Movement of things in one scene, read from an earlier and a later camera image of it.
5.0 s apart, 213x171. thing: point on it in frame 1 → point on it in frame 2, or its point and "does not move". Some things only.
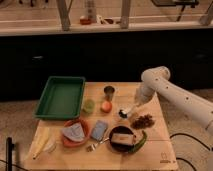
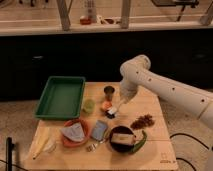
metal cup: (109, 91) does not move
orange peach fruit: (106, 106) does not move
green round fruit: (89, 106) does not move
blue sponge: (99, 130) does not move
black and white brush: (122, 113) → (111, 113)
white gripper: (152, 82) → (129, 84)
